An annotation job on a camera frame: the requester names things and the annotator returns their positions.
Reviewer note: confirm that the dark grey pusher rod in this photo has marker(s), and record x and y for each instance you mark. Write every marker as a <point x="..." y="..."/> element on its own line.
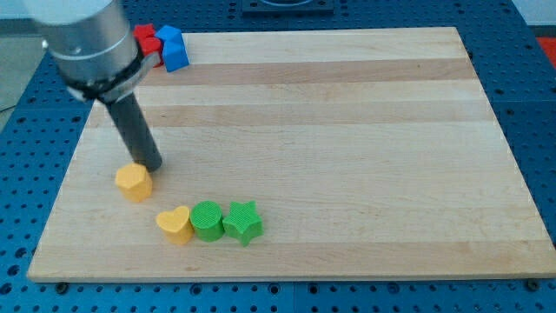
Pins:
<point x="134" y="131"/>

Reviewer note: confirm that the wooden board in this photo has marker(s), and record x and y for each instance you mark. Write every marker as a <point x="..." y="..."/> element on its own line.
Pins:
<point x="371" y="155"/>

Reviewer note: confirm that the red block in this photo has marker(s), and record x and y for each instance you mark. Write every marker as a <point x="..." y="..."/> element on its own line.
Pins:
<point x="145" y="34"/>

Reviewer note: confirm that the yellow hexagon block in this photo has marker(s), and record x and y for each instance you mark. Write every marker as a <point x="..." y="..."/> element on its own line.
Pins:
<point x="134" y="182"/>

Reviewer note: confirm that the yellow heart block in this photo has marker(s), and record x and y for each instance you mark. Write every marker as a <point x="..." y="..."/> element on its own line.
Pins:
<point x="175" y="225"/>

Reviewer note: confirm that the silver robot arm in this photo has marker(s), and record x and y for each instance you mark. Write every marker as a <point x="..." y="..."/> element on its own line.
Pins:
<point x="93" y="46"/>

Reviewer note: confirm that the blue block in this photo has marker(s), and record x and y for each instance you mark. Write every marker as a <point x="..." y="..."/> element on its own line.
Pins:
<point x="174" y="53"/>

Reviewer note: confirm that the green star block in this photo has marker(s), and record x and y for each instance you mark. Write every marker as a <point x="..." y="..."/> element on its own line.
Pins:
<point x="243" y="222"/>

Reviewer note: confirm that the green cylinder block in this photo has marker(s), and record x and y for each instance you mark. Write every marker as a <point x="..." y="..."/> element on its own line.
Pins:
<point x="206" y="219"/>

